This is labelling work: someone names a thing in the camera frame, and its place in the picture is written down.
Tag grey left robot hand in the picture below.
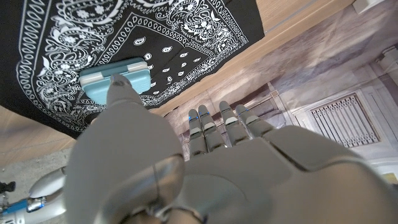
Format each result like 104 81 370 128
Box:
63 73 398 224

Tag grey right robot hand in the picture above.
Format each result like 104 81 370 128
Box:
0 167 68 224

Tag teal soap box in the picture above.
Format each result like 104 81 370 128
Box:
78 57 152 106

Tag black paisley bandana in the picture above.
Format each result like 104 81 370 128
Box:
0 0 265 140

